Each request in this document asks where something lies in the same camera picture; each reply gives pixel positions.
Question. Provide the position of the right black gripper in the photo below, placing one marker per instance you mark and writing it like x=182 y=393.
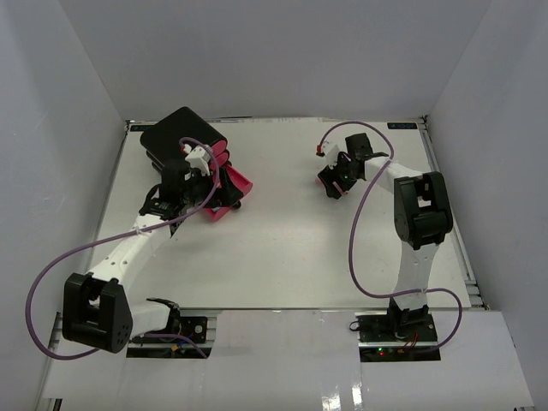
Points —
x=329 y=176

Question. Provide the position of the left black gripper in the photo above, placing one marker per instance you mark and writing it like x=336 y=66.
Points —
x=229 y=194

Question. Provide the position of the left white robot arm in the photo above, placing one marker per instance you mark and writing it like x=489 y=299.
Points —
x=96 y=310

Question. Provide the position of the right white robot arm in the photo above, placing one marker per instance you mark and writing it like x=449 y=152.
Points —
x=422 y=219

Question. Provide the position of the black drawer cabinet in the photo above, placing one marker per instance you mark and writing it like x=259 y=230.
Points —
x=161 y=141

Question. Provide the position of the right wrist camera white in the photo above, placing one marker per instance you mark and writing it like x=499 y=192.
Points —
x=329 y=152

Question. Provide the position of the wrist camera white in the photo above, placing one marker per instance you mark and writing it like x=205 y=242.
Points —
x=198 y=157
x=329 y=152

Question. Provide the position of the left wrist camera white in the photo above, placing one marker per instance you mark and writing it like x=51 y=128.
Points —
x=198 y=157

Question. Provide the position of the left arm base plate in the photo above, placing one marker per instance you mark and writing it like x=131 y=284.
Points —
x=193 y=327

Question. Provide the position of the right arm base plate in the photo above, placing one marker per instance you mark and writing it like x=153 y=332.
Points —
x=375 y=330

